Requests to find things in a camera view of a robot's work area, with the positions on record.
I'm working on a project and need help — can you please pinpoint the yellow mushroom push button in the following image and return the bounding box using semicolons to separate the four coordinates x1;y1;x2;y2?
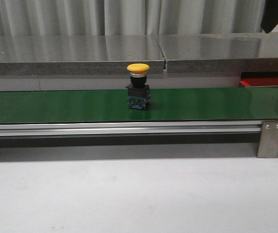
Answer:
126;63;150;110

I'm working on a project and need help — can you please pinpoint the green conveyor belt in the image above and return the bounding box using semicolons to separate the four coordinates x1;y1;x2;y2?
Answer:
0;87;278;124

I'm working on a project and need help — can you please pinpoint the grey stone shelf right slab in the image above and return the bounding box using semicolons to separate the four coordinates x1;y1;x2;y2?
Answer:
158;33;278;73

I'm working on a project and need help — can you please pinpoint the grey stone shelf slab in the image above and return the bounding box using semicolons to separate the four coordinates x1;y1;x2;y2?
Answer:
0;35;165;76
158;33;278;73

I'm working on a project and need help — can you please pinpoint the grey stone shelf left slab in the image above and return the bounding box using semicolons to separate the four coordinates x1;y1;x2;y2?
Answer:
0;35;165;76

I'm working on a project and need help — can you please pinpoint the red plastic bin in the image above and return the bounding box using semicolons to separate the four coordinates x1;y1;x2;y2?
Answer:
240;72;278;87

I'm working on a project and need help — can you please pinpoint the grey pleated curtain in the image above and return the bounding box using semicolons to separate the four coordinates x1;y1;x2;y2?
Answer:
0;0;264;36

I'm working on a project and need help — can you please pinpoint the aluminium conveyor frame rail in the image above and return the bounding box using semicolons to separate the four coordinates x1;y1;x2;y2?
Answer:
0;120;262;137

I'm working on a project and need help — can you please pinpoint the steel conveyor support bracket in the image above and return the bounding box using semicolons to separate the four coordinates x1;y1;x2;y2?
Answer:
257;120;278;158

